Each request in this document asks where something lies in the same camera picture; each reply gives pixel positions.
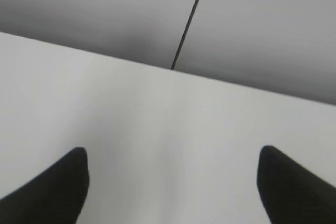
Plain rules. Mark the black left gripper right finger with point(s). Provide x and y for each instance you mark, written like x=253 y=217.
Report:
x=290 y=193

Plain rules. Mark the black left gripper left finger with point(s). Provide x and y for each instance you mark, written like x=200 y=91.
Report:
x=57 y=195

